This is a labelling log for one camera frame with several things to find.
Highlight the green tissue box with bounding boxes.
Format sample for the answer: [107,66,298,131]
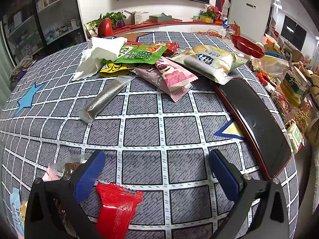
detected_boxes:
[149,13,172,23]

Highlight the yellow black snack bag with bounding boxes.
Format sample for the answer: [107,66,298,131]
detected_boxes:
[99,63,141,78]

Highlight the flower pot pink flowers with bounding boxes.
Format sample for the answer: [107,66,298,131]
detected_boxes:
[199,5,221,23]

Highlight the light blue snack packet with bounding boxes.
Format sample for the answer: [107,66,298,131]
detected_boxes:
[10,187,24,238]

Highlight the white tissue paper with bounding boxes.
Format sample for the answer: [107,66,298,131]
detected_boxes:
[72,37,128,81]

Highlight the glass display cabinet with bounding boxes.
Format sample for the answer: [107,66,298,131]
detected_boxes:
[1,0,85,65]

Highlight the clear grey stick packet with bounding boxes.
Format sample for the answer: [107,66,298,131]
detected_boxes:
[78,75,136,124]

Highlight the green snack bag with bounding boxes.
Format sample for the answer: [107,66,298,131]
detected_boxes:
[101,44,167,64]

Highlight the white bread snack bag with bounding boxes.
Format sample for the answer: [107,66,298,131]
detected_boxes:
[169,45,248,85]

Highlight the grey checked tablecloth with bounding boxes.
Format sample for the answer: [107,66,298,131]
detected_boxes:
[0,31,300,239]

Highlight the red bowl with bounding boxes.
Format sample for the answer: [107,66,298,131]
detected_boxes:
[231,35,265,59]

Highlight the long red snack bar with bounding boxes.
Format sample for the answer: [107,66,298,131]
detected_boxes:
[96,182,143,238]

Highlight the black red lacquer tray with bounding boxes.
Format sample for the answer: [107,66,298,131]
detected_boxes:
[213,77,291,180]

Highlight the red chair back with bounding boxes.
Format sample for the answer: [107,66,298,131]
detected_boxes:
[98,18,114,38]

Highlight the clear brown bar packet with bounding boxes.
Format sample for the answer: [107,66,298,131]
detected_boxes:
[42,153,91,181]

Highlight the pink mochi snack bag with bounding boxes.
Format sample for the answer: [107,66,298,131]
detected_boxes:
[132,56,198,103]

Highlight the green potted plant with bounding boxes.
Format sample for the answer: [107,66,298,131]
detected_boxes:
[95,11,127,29]

